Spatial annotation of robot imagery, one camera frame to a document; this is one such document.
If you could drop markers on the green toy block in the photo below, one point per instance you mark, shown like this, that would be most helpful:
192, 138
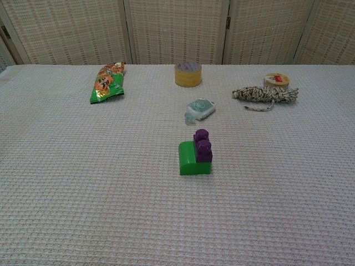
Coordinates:
187, 159

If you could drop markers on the purple toy block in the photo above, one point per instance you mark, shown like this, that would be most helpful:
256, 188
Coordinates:
203, 152

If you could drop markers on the teal white plastic packet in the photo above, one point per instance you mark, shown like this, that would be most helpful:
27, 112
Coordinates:
201, 108

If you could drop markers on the yellow packing tape roll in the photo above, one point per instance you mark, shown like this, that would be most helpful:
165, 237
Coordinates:
188, 77

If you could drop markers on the green orange snack bag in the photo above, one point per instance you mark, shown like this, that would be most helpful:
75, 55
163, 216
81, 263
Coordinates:
106, 83

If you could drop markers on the woven folding screen panel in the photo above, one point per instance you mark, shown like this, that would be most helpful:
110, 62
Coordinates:
266, 30
330, 33
177, 30
69, 30

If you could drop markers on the white woven tablecloth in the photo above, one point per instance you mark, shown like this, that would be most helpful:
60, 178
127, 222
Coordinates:
83, 194

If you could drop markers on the beige tape roll red label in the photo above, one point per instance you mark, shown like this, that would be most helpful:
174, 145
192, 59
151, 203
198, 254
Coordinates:
277, 80

